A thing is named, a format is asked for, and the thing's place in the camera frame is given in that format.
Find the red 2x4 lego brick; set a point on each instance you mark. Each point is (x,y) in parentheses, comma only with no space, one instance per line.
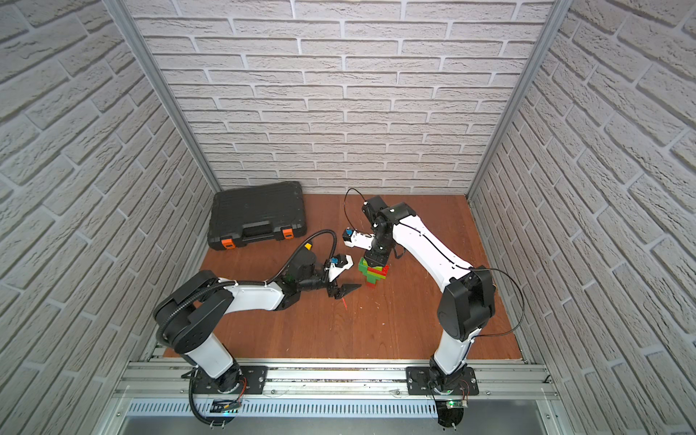
(379,270)

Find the green 2x4 lego brick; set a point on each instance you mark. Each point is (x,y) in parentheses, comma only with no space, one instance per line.
(374,279)

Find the black plastic tool case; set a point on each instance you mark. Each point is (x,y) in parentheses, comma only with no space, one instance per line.
(249,215)

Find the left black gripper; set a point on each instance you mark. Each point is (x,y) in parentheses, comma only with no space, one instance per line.
(333,290)

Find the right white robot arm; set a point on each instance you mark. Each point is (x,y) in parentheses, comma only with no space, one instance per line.
(468,293)

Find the small green lego brick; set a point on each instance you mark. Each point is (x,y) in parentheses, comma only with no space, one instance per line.
(363,266)

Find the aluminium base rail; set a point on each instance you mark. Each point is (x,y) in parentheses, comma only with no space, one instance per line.
(328,388)

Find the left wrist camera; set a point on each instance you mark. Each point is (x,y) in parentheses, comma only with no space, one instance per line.
(336,265)

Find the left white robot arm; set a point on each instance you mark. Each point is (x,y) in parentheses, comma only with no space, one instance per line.
(187,318)

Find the lime lego brick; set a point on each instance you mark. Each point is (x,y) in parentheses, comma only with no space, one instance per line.
(375,275)

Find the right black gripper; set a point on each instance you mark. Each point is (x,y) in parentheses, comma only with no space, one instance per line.
(380,261)

